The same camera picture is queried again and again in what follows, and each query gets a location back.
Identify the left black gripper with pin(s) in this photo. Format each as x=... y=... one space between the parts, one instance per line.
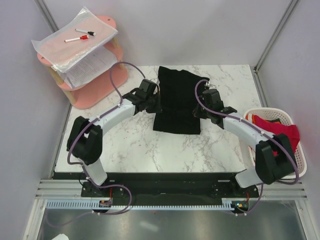
x=157 y=109

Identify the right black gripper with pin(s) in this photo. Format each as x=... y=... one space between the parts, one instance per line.
x=197 y=113

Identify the black t shirt blue logo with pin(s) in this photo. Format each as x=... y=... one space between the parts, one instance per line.
x=177 y=99

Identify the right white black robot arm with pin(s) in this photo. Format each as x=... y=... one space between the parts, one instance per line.
x=274 y=156

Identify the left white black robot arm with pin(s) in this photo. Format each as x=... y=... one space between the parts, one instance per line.
x=85 y=142

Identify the printed paper stack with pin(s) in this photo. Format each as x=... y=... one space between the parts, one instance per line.
x=90 y=67

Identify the pink three tier shelf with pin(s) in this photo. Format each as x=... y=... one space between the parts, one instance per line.
x=88 y=95

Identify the orange t shirt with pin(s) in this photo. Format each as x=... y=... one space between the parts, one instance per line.
x=251 y=118

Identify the dark green t shirt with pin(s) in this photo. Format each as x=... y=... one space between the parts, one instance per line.
x=277 y=121

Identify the white plastic laundry basket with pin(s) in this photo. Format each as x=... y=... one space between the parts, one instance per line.
x=270 y=114

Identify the purple pen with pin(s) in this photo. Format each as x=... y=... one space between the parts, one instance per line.
x=69 y=82

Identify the black cap whiteboard marker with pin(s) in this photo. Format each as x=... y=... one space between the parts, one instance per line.
x=91 y=33

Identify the magenta t shirt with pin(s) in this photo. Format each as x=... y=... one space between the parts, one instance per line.
x=291 y=131

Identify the red cap whiteboard marker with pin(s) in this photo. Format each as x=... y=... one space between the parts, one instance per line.
x=83 y=37

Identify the plastic sleeve with pink paper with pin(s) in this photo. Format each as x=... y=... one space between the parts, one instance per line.
x=63 y=55

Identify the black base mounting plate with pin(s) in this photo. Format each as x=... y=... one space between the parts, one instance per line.
x=116 y=177

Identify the white paper scrap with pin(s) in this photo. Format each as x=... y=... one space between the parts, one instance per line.
x=60 y=237

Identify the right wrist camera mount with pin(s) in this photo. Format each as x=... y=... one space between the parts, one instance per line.
x=209 y=85

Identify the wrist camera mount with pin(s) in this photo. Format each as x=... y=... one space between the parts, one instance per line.
x=209 y=85
x=155 y=80

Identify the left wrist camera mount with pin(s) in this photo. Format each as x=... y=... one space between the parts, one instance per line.
x=155 y=80

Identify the white slotted cable duct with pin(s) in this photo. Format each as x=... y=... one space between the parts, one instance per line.
x=90 y=204

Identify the aluminium frame rail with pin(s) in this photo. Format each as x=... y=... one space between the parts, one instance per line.
x=218 y=189

